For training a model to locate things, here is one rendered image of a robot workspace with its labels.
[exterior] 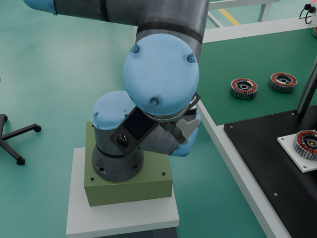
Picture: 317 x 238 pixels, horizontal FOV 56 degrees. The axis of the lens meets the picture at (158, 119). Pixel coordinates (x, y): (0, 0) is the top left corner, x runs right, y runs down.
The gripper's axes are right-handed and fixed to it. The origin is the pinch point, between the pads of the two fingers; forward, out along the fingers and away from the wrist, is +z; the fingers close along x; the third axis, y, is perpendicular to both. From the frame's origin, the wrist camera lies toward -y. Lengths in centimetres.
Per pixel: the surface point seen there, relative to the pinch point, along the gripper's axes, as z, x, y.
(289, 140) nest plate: 42, -33, 29
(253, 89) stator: 61, -12, 40
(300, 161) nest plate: 36, -38, 25
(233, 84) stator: 63, -5, 36
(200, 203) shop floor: 115, -42, -12
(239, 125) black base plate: 48, -18, 22
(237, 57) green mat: 84, 3, 53
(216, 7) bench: 135, 42, 86
